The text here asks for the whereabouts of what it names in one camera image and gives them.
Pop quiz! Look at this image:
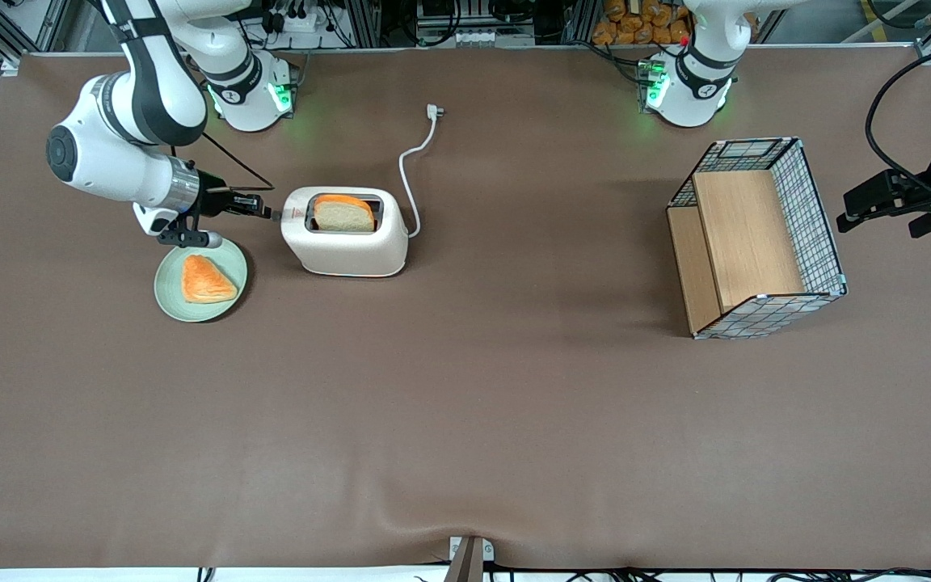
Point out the brown table cover mat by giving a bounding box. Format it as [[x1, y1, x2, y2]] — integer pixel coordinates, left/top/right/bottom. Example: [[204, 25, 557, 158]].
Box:
[[0, 44, 931, 571]]

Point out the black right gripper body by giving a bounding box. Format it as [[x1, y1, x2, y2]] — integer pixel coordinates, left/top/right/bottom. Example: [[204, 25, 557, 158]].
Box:
[[191, 168, 234, 221]]

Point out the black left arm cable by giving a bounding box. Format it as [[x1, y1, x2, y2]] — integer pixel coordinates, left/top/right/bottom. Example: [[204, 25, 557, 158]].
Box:
[[865, 39, 931, 203]]

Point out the pale green round plate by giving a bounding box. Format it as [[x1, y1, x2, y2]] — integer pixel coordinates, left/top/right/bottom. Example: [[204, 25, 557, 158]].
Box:
[[154, 236, 249, 323]]

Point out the metal table edge bracket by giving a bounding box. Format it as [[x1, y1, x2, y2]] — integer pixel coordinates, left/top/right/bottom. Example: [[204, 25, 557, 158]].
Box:
[[448, 536, 495, 582]]

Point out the white power strip with plugs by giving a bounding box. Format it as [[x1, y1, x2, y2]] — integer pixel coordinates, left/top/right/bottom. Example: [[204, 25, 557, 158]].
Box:
[[262, 0, 337, 33]]

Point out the white toaster cord with plug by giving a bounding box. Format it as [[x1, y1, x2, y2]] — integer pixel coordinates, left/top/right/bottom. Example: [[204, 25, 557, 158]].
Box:
[[398, 103, 445, 238]]

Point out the pile of orange bread rolls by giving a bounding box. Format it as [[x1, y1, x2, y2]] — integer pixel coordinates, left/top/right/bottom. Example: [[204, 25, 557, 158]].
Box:
[[592, 0, 693, 46]]

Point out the orange triangular pastry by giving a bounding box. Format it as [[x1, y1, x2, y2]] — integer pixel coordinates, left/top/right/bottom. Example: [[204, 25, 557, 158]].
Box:
[[182, 255, 238, 305]]

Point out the light wooden shelf insert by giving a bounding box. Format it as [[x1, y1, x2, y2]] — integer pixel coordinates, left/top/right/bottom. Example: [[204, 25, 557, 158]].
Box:
[[668, 170, 806, 334]]

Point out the white two-slot toaster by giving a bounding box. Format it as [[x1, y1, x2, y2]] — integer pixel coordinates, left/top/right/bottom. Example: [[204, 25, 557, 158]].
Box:
[[270, 186, 410, 278]]

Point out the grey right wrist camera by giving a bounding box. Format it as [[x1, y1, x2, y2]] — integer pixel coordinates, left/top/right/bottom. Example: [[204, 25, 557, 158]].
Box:
[[157, 229, 224, 249]]

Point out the black wire basket, checked liner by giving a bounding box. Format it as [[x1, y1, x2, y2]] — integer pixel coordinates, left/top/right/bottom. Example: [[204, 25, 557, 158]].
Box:
[[666, 137, 848, 340]]

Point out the bread slice with orange crust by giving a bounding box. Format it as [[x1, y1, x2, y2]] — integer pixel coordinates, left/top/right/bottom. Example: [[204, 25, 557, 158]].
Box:
[[314, 194, 376, 234]]

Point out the white connector strip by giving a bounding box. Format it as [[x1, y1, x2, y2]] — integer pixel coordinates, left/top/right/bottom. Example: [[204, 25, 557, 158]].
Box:
[[417, 28, 536, 48]]

